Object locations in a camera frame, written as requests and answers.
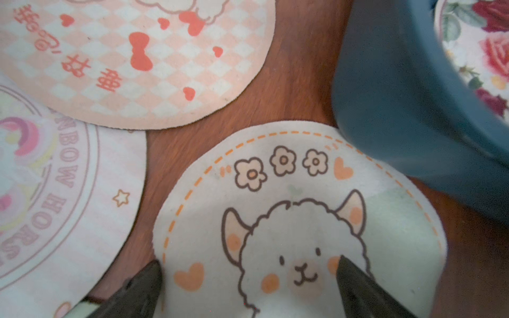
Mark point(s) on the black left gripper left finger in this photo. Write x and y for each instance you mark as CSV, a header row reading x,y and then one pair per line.
x,y
138,296

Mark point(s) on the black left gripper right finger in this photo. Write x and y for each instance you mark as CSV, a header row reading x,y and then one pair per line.
x,y
363,297

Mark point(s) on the white bear flower coaster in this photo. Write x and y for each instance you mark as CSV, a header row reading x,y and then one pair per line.
x,y
256,227

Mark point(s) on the teal plastic storage box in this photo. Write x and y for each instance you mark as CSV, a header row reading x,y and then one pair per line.
x,y
396,98

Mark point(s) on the floral rose coaster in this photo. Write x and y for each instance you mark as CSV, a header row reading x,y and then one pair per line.
x,y
474,36

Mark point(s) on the pink rainbow unicorn coaster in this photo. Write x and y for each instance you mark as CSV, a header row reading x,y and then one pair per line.
x,y
70,193

